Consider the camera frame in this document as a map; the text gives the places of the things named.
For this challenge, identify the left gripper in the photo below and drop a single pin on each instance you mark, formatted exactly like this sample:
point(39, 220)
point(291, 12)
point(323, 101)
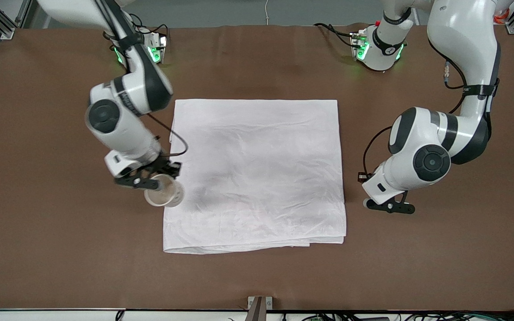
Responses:
point(361, 176)

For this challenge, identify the grey metal camera bracket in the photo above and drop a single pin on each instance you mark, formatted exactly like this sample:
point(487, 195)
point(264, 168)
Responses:
point(259, 307)

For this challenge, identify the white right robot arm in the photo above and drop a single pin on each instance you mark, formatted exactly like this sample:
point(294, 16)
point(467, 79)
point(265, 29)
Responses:
point(123, 129)

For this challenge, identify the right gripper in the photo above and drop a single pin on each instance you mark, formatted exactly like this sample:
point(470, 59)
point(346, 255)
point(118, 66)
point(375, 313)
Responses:
point(166, 167)

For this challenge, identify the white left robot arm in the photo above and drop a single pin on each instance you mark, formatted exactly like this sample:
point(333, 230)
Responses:
point(431, 160)

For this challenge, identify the white folded cloth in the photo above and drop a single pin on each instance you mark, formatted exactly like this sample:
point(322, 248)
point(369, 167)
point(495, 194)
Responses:
point(257, 178)

